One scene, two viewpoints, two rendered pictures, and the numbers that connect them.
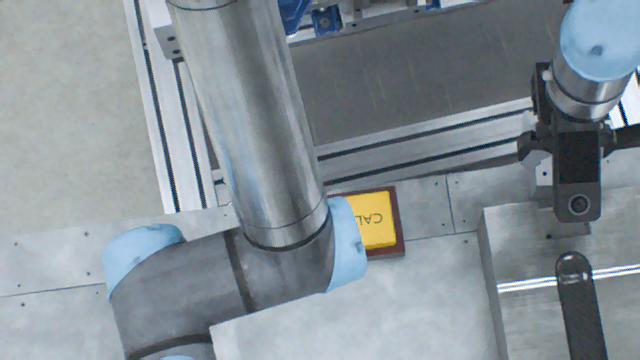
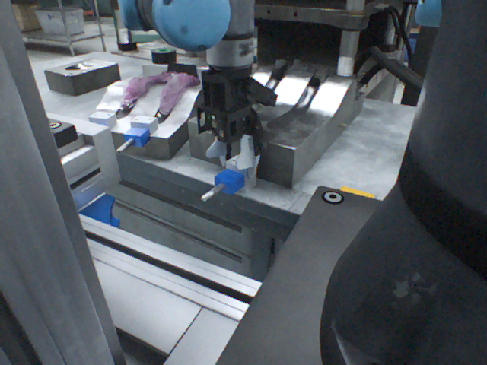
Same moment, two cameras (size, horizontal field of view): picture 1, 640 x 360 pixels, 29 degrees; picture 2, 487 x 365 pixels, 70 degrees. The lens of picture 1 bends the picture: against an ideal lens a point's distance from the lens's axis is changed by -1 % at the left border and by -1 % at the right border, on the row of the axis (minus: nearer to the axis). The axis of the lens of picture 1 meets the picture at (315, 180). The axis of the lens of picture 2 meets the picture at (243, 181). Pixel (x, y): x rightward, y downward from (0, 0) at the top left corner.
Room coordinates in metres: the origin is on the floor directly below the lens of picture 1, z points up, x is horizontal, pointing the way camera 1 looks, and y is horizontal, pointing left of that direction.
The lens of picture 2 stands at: (0.88, 0.04, 1.19)
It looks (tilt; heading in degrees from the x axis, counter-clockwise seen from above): 33 degrees down; 210
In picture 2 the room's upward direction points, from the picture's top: straight up
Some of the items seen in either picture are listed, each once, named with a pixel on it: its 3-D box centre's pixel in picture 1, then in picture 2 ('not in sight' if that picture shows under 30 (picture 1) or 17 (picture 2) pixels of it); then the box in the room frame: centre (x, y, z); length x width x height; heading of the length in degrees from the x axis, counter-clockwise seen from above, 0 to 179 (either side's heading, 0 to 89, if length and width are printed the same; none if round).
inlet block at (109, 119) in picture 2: not in sight; (92, 133); (0.43, -0.63, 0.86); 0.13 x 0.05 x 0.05; 16
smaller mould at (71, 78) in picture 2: not in sight; (84, 76); (0.08, -1.10, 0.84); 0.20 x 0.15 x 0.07; 179
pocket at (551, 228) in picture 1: (560, 221); (262, 143); (0.31, -0.25, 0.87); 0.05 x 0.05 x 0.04; 89
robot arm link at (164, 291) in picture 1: (173, 290); not in sight; (0.24, 0.14, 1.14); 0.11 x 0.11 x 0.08; 8
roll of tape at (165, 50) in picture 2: not in sight; (163, 55); (0.00, -0.78, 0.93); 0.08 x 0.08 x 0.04
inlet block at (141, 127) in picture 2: not in sight; (135, 138); (0.40, -0.52, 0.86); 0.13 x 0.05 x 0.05; 16
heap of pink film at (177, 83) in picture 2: not in sight; (163, 83); (0.16, -0.65, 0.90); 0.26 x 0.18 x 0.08; 16
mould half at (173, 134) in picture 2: not in sight; (163, 96); (0.15, -0.66, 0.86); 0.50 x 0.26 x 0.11; 16
